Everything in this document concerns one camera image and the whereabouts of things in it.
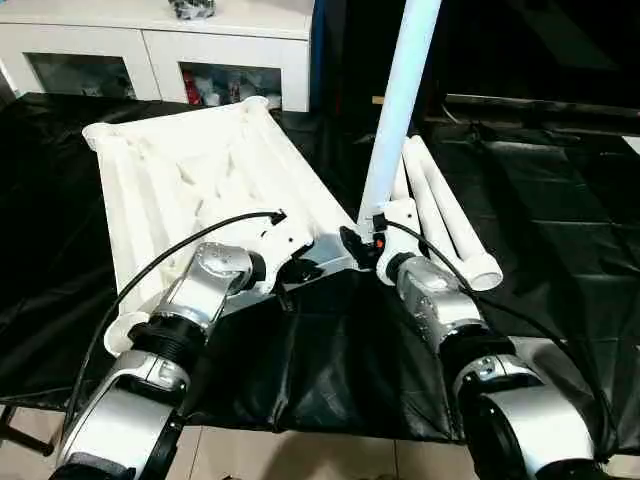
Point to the white plastic table leg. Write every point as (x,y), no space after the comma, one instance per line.
(400,100)
(401,187)
(465,215)
(440,210)

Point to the red item behind glass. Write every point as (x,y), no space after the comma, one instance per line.
(190,87)

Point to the white plastic table top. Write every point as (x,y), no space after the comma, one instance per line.
(175,160)

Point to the white flat board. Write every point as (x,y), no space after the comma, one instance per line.
(632,145)

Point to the black metal frame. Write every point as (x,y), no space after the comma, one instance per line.
(25,435)

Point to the black plastic mat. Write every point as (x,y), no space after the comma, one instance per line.
(325,360)

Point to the long black rail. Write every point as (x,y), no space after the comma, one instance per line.
(550,102)

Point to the white cabinet with glass doors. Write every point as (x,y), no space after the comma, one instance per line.
(150,45)

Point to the dark lumpy object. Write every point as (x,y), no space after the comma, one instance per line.
(192,7)

